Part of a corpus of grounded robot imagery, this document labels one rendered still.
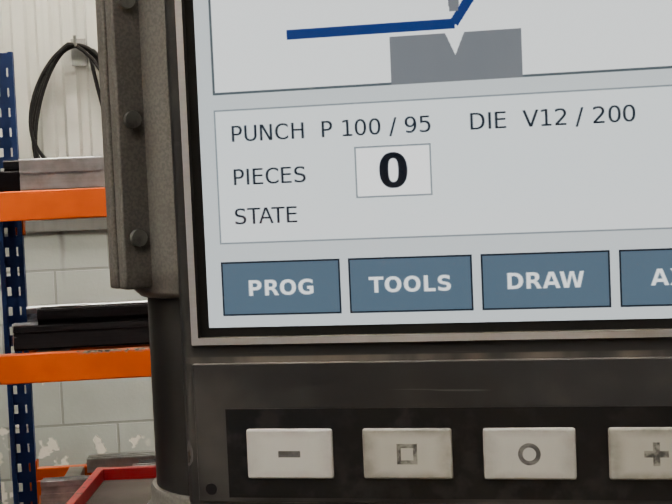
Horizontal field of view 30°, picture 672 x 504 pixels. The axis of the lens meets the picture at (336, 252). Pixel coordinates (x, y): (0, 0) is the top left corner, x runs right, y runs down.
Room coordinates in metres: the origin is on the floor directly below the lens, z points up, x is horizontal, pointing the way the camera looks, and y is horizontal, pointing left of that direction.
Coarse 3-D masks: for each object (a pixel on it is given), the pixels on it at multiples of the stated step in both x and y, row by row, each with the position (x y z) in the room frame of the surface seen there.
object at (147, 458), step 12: (96, 456) 3.09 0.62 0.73; (108, 456) 3.09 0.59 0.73; (120, 456) 3.08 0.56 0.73; (132, 456) 3.08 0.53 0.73; (144, 456) 3.08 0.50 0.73; (48, 480) 2.75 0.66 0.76; (60, 480) 2.75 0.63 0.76; (72, 480) 2.75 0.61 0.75; (84, 480) 2.76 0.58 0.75; (48, 492) 2.75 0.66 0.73; (60, 492) 2.76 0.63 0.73; (72, 492) 2.76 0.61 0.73
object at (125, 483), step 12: (96, 468) 1.75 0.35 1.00; (108, 468) 1.75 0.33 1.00; (120, 468) 1.74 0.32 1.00; (132, 468) 1.74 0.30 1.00; (144, 468) 1.74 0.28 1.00; (96, 480) 1.69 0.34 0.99; (108, 480) 1.74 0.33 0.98; (120, 480) 1.74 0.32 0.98; (132, 480) 1.73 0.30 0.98; (144, 480) 1.73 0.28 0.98; (84, 492) 1.61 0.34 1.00; (96, 492) 1.67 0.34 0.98; (108, 492) 1.67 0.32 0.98; (120, 492) 1.67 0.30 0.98; (132, 492) 1.66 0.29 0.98; (144, 492) 1.66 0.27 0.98
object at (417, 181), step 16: (416, 144) 0.52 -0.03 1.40; (368, 160) 0.52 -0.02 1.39; (384, 160) 0.52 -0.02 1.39; (400, 160) 0.52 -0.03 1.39; (416, 160) 0.52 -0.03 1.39; (368, 176) 0.52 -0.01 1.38; (384, 176) 0.52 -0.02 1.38; (400, 176) 0.52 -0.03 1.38; (416, 176) 0.52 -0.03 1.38; (368, 192) 0.52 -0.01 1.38; (384, 192) 0.52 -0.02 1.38; (400, 192) 0.52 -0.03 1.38; (416, 192) 0.52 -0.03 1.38; (432, 192) 0.51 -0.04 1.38
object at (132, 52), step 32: (96, 0) 0.67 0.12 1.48; (128, 0) 0.66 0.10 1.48; (160, 0) 0.65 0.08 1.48; (128, 32) 0.66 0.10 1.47; (160, 32) 0.65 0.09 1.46; (128, 64) 0.66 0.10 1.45; (160, 64) 0.65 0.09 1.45; (128, 96) 0.66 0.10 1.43; (160, 96) 0.66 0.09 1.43; (128, 128) 0.66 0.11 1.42; (160, 128) 0.66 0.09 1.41; (128, 160) 0.66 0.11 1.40; (160, 160) 0.66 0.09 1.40; (128, 192) 0.66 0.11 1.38; (160, 192) 0.66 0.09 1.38; (128, 224) 0.66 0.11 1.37; (160, 224) 0.66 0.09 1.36; (128, 256) 0.66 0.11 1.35; (160, 256) 0.66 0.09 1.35; (128, 288) 0.66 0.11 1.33; (160, 288) 0.66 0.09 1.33; (160, 320) 0.67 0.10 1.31; (160, 352) 0.67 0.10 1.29; (160, 384) 0.68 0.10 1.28; (160, 416) 0.68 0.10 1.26; (160, 448) 0.68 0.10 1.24; (160, 480) 0.68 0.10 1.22
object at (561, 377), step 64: (192, 0) 0.53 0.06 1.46; (192, 64) 0.53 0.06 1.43; (192, 128) 0.54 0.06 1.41; (192, 192) 0.53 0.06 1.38; (192, 256) 0.53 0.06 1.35; (192, 320) 0.53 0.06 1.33; (576, 320) 0.50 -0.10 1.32; (640, 320) 0.50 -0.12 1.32; (192, 384) 0.53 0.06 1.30; (256, 384) 0.53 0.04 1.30; (320, 384) 0.52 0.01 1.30; (384, 384) 0.52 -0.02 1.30; (448, 384) 0.51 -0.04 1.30; (512, 384) 0.51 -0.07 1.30; (576, 384) 0.50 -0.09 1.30; (640, 384) 0.50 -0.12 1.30; (192, 448) 0.54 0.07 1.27; (256, 448) 0.53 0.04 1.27; (320, 448) 0.52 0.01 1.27; (384, 448) 0.51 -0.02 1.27; (448, 448) 0.51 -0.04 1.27; (512, 448) 0.50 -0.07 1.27; (576, 448) 0.50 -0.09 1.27; (640, 448) 0.49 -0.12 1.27
